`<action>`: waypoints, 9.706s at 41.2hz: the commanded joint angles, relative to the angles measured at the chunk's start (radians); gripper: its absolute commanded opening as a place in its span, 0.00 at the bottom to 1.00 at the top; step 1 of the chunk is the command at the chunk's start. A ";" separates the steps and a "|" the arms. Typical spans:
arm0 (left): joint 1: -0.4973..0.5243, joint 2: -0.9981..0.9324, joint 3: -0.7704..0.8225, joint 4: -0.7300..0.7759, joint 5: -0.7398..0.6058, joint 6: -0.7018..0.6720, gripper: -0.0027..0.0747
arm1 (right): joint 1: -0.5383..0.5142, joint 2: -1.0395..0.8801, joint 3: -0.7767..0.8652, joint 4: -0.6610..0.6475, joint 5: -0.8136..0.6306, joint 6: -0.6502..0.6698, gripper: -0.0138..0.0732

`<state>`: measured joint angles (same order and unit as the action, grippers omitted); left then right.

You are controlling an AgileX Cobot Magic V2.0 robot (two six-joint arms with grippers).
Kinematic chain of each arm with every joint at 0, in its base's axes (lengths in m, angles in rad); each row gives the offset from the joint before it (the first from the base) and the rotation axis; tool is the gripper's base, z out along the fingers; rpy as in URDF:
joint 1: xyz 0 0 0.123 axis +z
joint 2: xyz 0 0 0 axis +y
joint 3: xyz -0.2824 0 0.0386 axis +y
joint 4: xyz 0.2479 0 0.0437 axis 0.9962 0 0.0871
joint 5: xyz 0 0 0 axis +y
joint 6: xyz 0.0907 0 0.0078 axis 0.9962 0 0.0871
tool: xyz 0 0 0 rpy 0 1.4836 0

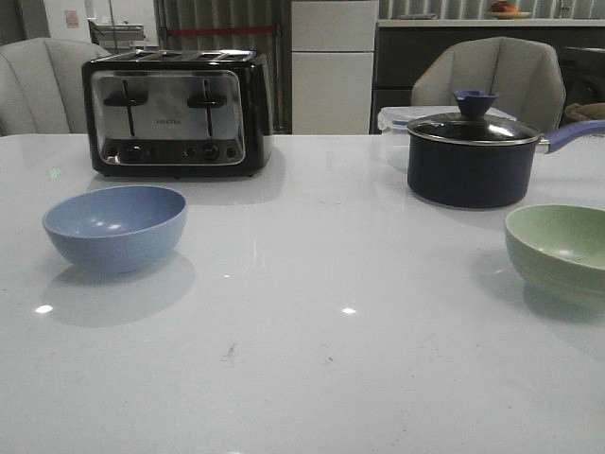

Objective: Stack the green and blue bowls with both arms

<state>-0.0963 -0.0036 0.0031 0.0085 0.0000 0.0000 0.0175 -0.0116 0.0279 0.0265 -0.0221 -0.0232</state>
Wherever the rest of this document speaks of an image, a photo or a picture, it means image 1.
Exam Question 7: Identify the blue bowl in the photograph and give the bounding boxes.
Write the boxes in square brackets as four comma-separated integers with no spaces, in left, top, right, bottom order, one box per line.
[43,185,187,274]

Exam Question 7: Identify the green bowl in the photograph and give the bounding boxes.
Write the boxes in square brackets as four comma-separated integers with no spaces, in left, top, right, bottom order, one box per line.
[504,204,604,307]

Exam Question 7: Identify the clear plastic food container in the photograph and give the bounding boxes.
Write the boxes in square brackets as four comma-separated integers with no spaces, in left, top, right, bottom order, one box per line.
[376,105,517,171]

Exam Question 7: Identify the dark blue saucepan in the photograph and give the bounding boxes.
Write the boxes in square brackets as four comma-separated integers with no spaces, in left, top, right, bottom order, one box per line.
[407,120,604,209]

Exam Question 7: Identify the white cabinet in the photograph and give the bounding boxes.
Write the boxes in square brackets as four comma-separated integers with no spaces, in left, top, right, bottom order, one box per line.
[291,1,378,135]

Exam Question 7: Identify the black and silver toaster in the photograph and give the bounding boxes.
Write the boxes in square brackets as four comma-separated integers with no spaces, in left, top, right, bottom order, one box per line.
[82,49,273,178]

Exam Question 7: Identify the glass pot lid blue knob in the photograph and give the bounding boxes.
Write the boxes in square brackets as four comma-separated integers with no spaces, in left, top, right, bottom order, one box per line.
[406,89,540,146]

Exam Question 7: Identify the beige chair right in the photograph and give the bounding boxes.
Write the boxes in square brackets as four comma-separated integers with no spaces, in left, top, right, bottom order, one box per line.
[411,37,566,131]

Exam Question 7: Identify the beige chair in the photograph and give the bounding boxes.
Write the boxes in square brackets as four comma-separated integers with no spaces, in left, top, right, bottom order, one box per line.
[1,38,109,136]
[411,37,566,131]

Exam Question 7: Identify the fruit bowl on counter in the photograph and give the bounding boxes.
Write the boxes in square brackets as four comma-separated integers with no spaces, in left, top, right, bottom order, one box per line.
[488,1,531,20]

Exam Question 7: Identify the beige chair left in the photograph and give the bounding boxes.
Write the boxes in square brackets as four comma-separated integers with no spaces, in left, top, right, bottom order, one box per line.
[1,38,109,136]

